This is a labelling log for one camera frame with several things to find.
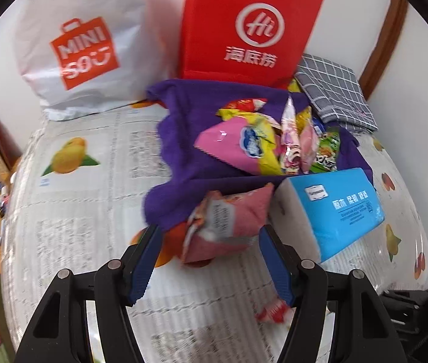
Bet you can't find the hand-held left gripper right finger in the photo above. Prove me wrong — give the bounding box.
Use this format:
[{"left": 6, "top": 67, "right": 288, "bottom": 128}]
[{"left": 258, "top": 225, "right": 409, "bottom": 363}]

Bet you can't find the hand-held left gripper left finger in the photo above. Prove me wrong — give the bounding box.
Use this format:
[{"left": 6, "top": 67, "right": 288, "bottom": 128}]
[{"left": 13, "top": 224, "right": 163, "bottom": 363}]

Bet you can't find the small red white snack packet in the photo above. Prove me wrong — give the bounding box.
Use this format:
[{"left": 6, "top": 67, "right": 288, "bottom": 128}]
[{"left": 255, "top": 298, "right": 289, "bottom": 325}]

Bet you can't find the pink triangular snack packet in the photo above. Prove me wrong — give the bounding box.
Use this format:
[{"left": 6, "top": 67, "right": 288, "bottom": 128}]
[{"left": 181, "top": 182, "right": 276, "bottom": 265}]

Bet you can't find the green triangular snack packet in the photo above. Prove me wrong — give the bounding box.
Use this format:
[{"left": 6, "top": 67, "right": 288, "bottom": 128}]
[{"left": 310, "top": 128, "right": 341, "bottom": 175}]

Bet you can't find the pale pink snack packet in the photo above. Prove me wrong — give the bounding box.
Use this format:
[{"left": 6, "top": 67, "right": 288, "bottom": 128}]
[{"left": 279, "top": 96, "right": 302, "bottom": 175}]

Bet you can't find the pink and yellow snack bag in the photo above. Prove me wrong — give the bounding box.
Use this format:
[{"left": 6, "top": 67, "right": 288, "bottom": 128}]
[{"left": 194, "top": 106, "right": 288, "bottom": 176}]

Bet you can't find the yellow triangular snack packet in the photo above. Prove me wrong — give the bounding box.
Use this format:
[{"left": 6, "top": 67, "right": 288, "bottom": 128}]
[{"left": 293, "top": 105, "right": 314, "bottom": 137}]

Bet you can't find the blue tissue pack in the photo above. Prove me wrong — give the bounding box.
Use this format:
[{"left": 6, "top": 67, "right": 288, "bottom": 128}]
[{"left": 269, "top": 167, "right": 386, "bottom": 264}]

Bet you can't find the fruit print tablecloth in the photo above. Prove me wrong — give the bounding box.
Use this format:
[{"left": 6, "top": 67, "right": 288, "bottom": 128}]
[{"left": 0, "top": 102, "right": 428, "bottom": 363}]

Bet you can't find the purple towel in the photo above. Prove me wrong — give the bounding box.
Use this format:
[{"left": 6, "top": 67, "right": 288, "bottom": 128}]
[{"left": 144, "top": 79, "right": 374, "bottom": 231}]

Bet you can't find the grey checked folded cloth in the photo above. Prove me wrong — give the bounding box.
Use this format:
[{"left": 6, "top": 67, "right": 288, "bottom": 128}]
[{"left": 295, "top": 54, "right": 379, "bottom": 134}]

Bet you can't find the white plastic shopping bag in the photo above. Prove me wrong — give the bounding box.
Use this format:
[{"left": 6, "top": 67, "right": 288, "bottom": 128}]
[{"left": 12, "top": 0, "right": 179, "bottom": 122}]

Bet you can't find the red paper bag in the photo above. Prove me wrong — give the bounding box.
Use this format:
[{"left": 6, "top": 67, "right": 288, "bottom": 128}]
[{"left": 178, "top": 0, "right": 326, "bottom": 90}]

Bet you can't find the brown wooden door frame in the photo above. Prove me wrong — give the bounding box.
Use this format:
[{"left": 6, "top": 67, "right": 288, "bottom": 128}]
[{"left": 358, "top": 0, "right": 409, "bottom": 95}]

